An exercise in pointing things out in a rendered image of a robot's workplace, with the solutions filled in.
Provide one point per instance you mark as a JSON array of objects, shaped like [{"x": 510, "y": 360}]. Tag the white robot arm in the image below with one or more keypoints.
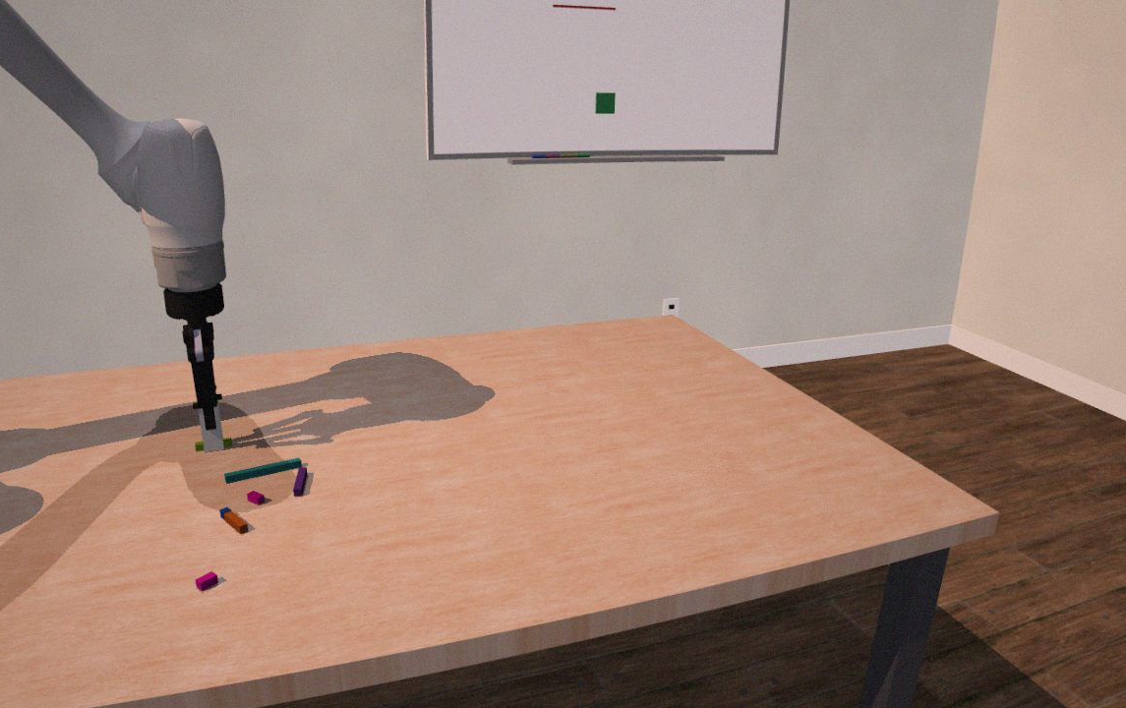
[{"x": 178, "y": 185}]

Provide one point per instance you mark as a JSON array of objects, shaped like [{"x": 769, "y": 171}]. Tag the lime green rod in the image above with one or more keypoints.
[{"x": 200, "y": 446}]

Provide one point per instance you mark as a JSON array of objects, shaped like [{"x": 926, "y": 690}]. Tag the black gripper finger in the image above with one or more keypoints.
[
  {"x": 201, "y": 358},
  {"x": 218, "y": 396}
]

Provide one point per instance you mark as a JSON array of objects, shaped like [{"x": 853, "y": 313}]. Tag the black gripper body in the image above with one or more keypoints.
[{"x": 194, "y": 307}]

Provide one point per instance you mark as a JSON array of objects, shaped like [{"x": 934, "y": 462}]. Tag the orange rod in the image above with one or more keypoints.
[{"x": 236, "y": 522}]

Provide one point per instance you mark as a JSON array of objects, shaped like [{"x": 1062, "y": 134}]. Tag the turquoise rod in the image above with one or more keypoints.
[{"x": 262, "y": 470}]

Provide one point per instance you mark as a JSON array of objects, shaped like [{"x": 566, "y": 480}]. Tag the purple rod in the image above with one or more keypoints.
[{"x": 300, "y": 482}]

